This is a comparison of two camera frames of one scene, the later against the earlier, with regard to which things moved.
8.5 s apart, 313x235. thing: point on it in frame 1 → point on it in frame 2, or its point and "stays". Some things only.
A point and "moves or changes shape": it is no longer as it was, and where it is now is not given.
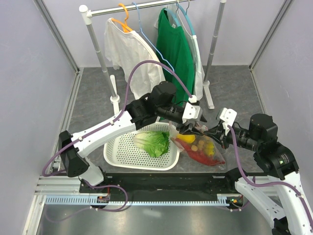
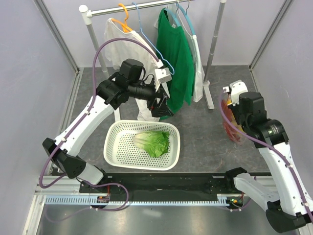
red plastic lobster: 197,156 moves or changes shape
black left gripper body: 174,113 → 149,94
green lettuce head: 156,143 stays
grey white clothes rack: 115,99 stays
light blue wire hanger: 147,37 stays
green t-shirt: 175,54 stays
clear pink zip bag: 199,147 moves or changes shape
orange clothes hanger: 125,28 stays
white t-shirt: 130,52 stays
